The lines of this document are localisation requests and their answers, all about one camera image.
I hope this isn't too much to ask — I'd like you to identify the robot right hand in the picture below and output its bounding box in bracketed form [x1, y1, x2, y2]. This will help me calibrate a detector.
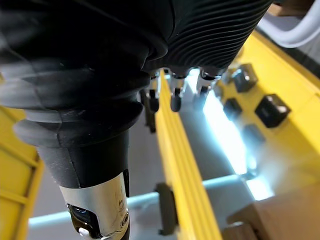
[0, 0, 274, 240]

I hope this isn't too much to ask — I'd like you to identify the yellow shelf side panel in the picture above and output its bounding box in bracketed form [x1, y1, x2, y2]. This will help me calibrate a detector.
[0, 72, 45, 240]

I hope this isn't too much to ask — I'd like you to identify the black shelf clip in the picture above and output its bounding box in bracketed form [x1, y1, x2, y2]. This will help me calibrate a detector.
[155, 182, 179, 236]

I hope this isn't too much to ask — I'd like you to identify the yellow shelf board with housings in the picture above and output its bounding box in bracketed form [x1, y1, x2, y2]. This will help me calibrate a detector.
[216, 31, 320, 201]

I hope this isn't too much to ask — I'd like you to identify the black plastic housing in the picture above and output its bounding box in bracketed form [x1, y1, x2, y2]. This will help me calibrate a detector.
[231, 63, 259, 94]
[254, 93, 292, 129]
[242, 123, 266, 147]
[223, 98, 244, 119]

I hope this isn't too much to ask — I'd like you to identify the brown cardboard box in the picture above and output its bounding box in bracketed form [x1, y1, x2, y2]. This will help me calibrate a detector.
[221, 184, 320, 240]

